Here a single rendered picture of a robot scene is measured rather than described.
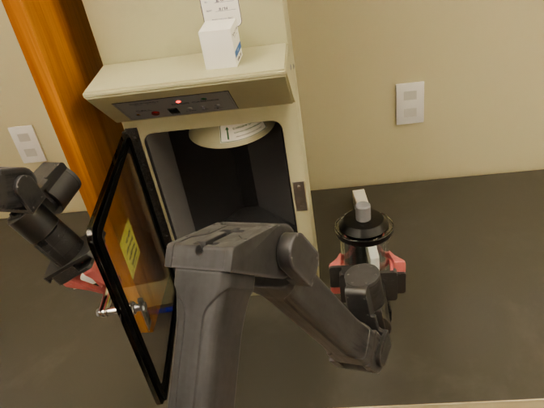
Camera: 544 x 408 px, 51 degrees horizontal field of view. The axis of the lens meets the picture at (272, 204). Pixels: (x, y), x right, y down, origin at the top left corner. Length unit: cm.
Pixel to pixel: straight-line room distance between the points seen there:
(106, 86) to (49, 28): 13
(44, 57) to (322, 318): 58
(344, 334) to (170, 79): 46
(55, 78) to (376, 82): 81
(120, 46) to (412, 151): 87
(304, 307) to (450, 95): 96
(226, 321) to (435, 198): 108
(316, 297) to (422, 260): 67
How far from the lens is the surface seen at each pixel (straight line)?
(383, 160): 159
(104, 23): 101
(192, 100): 94
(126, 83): 93
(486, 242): 141
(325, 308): 73
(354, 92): 149
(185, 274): 53
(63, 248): 95
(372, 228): 104
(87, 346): 132
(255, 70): 88
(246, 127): 108
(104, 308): 97
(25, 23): 96
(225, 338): 53
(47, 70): 98
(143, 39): 100
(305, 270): 60
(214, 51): 90
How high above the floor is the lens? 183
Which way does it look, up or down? 35 degrees down
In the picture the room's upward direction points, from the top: 10 degrees counter-clockwise
